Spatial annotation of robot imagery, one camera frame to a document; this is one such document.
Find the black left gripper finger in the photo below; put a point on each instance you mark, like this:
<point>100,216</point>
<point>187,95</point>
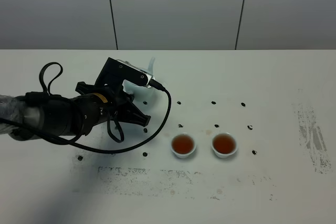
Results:
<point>83,89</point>
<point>129,113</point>

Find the left blue porcelain teacup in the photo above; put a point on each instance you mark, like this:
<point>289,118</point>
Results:
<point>183,146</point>

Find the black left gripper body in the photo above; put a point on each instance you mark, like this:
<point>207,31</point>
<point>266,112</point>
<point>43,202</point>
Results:
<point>104,104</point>

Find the blue porcelain teacup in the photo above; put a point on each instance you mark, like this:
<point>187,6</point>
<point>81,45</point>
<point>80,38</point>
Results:
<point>183,146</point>
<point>224,146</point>

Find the light blue porcelain teapot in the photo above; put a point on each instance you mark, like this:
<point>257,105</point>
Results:
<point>146,95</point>

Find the right blue porcelain teacup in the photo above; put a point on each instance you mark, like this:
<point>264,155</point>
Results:
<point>224,146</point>

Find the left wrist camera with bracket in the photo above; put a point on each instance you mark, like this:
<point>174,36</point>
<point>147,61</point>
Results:
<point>115,72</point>

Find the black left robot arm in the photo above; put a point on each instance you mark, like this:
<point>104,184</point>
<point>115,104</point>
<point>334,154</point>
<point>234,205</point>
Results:
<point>60,116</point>

